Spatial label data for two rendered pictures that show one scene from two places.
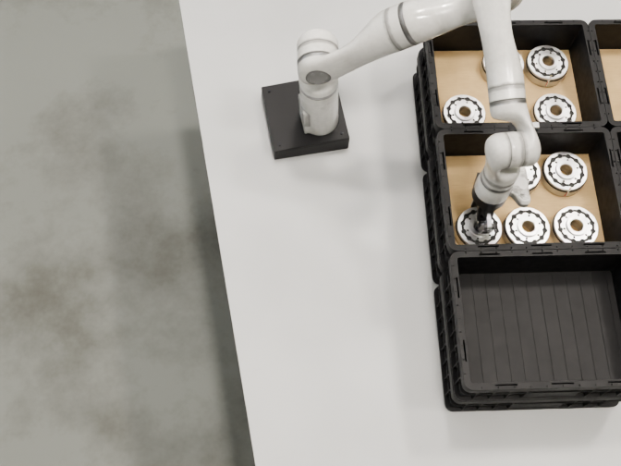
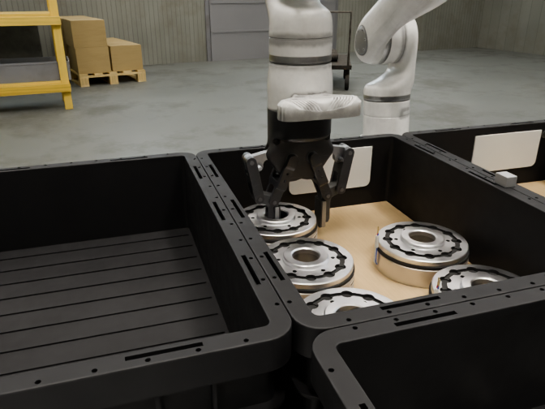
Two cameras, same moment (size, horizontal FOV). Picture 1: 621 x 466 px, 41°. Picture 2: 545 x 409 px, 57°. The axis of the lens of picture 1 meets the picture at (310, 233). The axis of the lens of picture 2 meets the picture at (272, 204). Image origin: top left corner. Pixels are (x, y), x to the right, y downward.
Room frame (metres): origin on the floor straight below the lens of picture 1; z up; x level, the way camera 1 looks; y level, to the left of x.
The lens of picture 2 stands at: (0.68, -0.94, 1.13)
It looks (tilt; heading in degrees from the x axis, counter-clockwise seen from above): 23 degrees down; 79
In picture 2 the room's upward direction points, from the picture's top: straight up
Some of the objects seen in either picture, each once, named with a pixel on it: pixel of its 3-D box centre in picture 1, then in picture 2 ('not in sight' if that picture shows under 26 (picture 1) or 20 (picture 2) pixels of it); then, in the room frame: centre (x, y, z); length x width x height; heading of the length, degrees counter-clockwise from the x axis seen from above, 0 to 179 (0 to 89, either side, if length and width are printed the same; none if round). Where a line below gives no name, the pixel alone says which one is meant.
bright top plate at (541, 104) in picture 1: (554, 112); not in sight; (1.12, -0.56, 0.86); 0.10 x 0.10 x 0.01
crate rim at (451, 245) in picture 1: (530, 189); (367, 202); (0.87, -0.48, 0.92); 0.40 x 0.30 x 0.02; 97
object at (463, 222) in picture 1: (479, 227); (276, 219); (0.79, -0.38, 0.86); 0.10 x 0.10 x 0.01
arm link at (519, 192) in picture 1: (504, 181); (305, 82); (0.82, -0.39, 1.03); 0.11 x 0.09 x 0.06; 96
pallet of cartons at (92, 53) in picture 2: not in sight; (98, 48); (-0.26, 6.45, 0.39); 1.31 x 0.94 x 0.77; 106
